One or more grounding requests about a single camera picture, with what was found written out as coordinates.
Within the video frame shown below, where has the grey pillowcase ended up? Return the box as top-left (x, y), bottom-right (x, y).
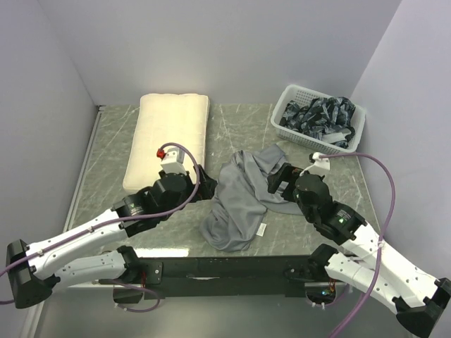
top-left (199, 144), bottom-right (302, 252)

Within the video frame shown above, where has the cream white pillow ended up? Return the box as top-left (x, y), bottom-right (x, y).
top-left (123, 94), bottom-right (210, 194)

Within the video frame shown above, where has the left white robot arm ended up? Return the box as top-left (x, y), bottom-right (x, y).
top-left (4, 165), bottom-right (217, 309)

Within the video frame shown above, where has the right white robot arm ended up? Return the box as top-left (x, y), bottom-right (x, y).
top-left (268, 163), bottom-right (450, 337)

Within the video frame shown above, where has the dark patterned cloth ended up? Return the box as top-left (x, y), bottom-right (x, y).
top-left (279, 96), bottom-right (356, 149)

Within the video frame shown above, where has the black base bar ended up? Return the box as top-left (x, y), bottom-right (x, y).
top-left (98, 255), bottom-right (350, 311)

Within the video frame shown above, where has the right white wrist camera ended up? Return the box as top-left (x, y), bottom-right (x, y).
top-left (301, 152), bottom-right (330, 176)

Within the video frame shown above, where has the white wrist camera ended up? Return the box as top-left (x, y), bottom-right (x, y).
top-left (156, 147), bottom-right (186, 174)
top-left (301, 152), bottom-right (330, 176)

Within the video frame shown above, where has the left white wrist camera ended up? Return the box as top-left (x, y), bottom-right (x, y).
top-left (156, 147), bottom-right (186, 174)

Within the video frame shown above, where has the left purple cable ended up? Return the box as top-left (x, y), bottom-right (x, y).
top-left (0, 142), bottom-right (202, 313)

